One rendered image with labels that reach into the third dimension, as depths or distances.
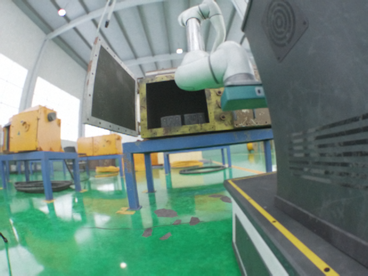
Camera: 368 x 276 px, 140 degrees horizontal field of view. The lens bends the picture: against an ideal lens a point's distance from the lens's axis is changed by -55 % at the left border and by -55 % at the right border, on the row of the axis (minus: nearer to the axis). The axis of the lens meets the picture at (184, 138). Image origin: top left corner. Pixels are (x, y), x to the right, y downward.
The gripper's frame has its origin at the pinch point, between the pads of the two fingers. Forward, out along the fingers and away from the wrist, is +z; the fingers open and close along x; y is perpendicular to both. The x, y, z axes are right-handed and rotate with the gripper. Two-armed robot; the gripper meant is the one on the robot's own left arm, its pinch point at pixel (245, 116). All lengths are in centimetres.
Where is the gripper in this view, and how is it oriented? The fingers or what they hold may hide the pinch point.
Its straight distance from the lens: 98.6
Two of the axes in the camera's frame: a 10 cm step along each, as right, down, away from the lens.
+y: 1.0, 1.0, 9.9
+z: 1.0, 9.9, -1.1
